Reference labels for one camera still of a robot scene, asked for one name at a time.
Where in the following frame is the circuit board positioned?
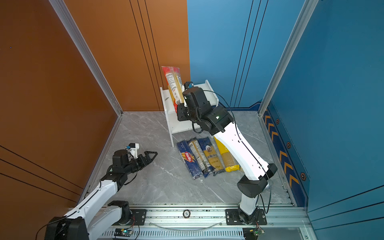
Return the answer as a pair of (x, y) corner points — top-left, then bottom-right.
(243, 228), (265, 240)
(114, 228), (134, 238)

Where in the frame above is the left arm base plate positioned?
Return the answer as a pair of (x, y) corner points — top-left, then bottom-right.
(114, 209), (147, 226)

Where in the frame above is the left circuit board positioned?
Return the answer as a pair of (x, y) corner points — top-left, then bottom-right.
(114, 228), (134, 238)

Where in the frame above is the aluminium front rail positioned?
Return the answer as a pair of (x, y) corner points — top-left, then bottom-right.
(97, 204), (317, 240)

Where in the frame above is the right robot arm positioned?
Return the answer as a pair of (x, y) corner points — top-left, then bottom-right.
(177, 82), (277, 225)

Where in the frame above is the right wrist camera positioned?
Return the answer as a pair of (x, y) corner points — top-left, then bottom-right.
(183, 82), (194, 90)

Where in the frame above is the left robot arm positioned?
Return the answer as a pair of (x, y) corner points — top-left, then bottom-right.
(44, 148), (158, 240)

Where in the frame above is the right circuit board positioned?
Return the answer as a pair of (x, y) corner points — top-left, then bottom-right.
(243, 228), (265, 240)

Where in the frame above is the blue yellow spaghetti bag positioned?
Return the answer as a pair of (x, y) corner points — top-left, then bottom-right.
(198, 137), (225, 176)

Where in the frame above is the white two-tier shelf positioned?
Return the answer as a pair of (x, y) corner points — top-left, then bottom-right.
(159, 79), (220, 148)

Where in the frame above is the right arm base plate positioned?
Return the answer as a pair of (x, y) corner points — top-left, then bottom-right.
(225, 208), (268, 226)

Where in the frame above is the round rail knob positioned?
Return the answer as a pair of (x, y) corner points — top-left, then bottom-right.
(183, 210), (191, 219)

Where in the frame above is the clear white-label spaghetti bag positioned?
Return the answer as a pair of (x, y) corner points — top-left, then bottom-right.
(188, 138), (214, 178)

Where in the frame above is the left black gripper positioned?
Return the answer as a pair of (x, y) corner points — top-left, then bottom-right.
(123, 151), (157, 176)

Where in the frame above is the red spaghetti bag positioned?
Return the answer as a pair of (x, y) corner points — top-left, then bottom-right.
(162, 66), (184, 112)

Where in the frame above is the blue Barilla spaghetti bag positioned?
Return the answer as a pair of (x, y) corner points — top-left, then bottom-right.
(177, 140), (203, 180)

